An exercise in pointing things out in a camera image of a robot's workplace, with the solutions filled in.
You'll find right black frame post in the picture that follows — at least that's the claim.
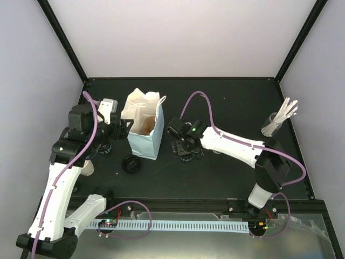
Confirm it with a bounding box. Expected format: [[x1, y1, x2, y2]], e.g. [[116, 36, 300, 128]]
[[275, 0, 328, 83]]

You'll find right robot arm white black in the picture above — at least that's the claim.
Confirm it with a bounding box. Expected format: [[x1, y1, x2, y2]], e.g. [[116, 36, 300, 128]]
[[167, 118, 291, 219]]

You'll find black frame post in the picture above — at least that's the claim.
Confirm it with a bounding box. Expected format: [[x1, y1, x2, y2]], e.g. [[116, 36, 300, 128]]
[[275, 0, 328, 83], [37, 0, 88, 83]]

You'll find brown cardboard cup carrier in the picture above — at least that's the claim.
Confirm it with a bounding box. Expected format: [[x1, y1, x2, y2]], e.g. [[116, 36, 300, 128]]
[[142, 116, 156, 135]]

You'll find right circuit board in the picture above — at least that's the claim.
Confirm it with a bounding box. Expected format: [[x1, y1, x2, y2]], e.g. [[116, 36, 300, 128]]
[[249, 221, 277, 230]]

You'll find clear glass straw holder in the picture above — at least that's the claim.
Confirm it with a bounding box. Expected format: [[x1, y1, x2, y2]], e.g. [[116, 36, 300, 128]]
[[261, 112, 283, 137]]

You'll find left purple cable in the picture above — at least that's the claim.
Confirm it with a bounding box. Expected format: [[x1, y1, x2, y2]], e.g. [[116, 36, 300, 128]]
[[30, 90, 152, 259]]

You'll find black coffee cup lid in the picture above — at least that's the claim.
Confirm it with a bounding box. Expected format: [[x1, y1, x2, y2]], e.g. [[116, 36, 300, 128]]
[[122, 155, 141, 173]]

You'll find light blue paper bag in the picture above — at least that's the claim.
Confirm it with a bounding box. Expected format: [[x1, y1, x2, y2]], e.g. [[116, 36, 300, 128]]
[[121, 88, 167, 160]]

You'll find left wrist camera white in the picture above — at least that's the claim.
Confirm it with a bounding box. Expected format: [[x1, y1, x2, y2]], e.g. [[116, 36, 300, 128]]
[[97, 98, 118, 125]]

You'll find left black frame post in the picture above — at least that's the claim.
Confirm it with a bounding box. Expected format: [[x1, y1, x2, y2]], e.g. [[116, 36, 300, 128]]
[[37, 0, 88, 83]]

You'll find circuit board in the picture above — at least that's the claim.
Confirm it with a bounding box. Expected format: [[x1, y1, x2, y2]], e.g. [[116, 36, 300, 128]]
[[98, 219, 118, 228], [249, 221, 277, 230]]

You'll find purple cable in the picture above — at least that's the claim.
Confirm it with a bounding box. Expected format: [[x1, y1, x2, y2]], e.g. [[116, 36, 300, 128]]
[[30, 90, 152, 259], [178, 91, 307, 240]]

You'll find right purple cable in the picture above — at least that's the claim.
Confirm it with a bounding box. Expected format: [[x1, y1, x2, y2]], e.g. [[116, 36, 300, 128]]
[[178, 91, 307, 240]]

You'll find left circuit board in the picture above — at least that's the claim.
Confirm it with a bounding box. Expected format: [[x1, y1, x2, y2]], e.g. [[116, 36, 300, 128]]
[[98, 219, 118, 228]]

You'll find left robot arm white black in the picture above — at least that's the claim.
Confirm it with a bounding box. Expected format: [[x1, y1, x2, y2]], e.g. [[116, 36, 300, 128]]
[[16, 101, 134, 258]]

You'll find black paper coffee cup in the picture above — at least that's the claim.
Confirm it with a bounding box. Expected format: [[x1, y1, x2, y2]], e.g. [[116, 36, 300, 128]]
[[98, 143, 112, 155], [180, 151, 204, 162]]

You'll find light blue slotted cable duct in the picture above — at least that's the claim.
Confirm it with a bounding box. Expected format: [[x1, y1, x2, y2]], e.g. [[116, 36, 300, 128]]
[[86, 219, 249, 234]]

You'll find black aluminium frame rail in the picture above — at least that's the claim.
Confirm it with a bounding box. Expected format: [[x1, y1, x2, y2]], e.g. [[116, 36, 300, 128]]
[[70, 195, 327, 216]]

